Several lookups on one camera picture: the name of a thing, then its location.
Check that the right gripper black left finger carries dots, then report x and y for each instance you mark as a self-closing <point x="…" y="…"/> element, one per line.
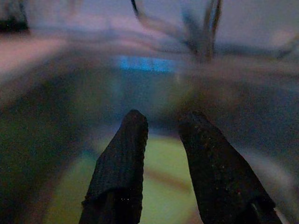
<point x="121" y="168"/>

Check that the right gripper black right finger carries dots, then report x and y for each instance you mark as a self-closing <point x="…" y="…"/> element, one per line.
<point x="217" y="175"/>

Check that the stainless steel sink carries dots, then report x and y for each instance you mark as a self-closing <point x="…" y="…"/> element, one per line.
<point x="46" y="116"/>

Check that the dark metal faucet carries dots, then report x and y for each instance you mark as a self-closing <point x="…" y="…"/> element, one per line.
<point x="203" y="35"/>

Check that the black power adapter brick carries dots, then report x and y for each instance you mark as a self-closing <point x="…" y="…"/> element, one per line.
<point x="11" y="25"/>

